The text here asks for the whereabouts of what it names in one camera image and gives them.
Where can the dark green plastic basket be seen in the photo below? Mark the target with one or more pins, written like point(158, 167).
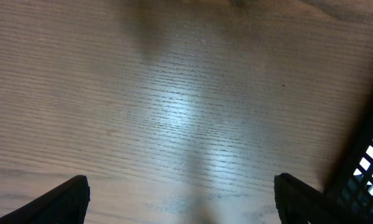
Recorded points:
point(352, 185)

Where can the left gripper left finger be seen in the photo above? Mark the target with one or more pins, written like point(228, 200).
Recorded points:
point(65, 204)

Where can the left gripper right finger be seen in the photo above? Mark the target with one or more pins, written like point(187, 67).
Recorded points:
point(298, 203)

